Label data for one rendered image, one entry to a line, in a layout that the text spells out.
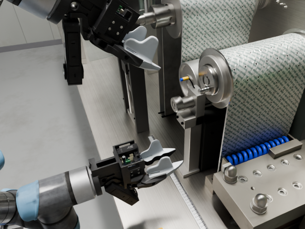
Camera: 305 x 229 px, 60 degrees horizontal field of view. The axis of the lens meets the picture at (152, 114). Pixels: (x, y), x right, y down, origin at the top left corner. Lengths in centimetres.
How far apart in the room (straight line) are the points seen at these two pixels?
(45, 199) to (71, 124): 207
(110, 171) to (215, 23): 51
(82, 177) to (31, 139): 205
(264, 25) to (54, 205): 82
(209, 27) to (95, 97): 66
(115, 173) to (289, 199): 41
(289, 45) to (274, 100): 14
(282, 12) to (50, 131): 218
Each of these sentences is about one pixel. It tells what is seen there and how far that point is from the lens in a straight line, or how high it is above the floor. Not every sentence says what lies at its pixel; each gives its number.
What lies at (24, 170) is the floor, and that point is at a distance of 237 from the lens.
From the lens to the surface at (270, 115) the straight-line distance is 77.
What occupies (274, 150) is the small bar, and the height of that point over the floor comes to 105.
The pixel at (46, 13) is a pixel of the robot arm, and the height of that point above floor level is 147.
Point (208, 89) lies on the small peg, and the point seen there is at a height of 124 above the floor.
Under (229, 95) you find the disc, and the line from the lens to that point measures 62.
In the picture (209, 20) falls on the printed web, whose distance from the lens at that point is 81.
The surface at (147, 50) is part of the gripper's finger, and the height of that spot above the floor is 138.
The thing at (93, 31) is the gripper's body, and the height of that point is 144.
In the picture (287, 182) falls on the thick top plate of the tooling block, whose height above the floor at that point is 103.
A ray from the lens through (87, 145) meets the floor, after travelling 236.
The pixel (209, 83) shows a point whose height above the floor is 125.
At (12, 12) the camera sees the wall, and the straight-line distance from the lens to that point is 439.
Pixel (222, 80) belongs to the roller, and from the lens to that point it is 61.
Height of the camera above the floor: 158
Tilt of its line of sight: 38 degrees down
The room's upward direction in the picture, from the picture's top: 4 degrees counter-clockwise
